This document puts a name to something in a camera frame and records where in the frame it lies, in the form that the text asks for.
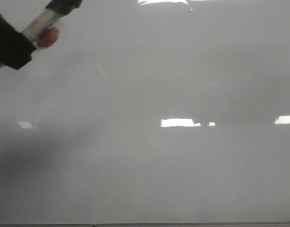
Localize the white glossy whiteboard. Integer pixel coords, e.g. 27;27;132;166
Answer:
0;0;290;224

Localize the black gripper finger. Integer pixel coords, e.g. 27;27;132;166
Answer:
45;0;83;17
0;13;36;70

